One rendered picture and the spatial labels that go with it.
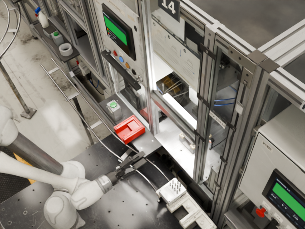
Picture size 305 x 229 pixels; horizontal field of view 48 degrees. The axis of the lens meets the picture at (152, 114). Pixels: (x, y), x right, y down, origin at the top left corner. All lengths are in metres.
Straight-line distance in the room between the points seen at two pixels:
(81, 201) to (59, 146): 1.65
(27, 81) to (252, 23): 3.15
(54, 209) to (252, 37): 1.41
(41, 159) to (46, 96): 1.87
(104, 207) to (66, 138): 1.29
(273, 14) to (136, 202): 1.45
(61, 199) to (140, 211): 0.50
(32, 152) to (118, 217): 0.67
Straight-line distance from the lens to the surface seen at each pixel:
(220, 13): 1.21
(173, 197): 1.96
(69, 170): 2.08
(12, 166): 1.75
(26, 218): 2.37
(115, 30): 1.71
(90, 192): 1.76
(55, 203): 2.03
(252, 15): 1.21
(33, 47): 4.37
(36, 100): 3.79
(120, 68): 1.93
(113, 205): 2.25
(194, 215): 1.98
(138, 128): 2.14
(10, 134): 1.83
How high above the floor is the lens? 2.75
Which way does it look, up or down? 54 degrees down
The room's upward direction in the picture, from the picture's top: 6 degrees counter-clockwise
